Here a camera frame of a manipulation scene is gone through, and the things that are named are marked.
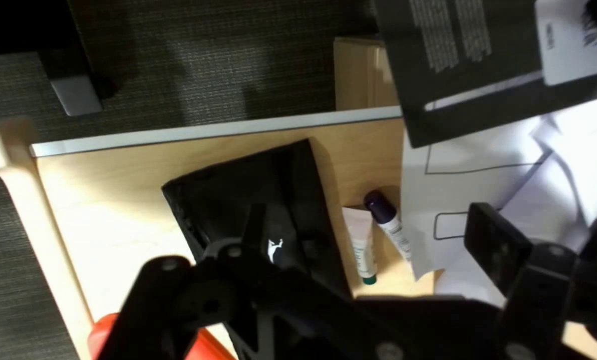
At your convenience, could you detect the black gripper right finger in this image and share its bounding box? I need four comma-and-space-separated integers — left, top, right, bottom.
463, 203, 597, 360

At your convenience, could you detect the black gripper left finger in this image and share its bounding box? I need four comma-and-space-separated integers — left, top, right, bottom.
97, 203, 275, 360

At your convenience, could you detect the black bag with kangaroo print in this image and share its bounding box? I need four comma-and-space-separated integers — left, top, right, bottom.
161, 137, 355, 303

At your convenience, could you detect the wooden sliding tray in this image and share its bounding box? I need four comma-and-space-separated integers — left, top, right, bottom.
0, 105, 450, 360

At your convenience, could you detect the red oblong case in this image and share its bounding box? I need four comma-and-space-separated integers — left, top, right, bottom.
87, 310, 234, 360

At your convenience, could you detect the white paper sheet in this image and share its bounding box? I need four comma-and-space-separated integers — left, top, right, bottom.
399, 93, 597, 310

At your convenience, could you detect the white tube purple cap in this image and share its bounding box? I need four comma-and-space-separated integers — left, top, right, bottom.
362, 189, 420, 270

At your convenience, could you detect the white tube green cap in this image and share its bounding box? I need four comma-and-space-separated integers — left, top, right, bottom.
340, 206, 381, 288

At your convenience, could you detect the grey metal foot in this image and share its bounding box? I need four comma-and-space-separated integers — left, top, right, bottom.
36, 37, 109, 121

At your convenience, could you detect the black printed booklet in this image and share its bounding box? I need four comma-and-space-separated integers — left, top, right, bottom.
371, 0, 597, 150

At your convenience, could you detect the wooden drawer cabinet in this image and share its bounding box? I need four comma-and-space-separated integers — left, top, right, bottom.
330, 34, 410, 115

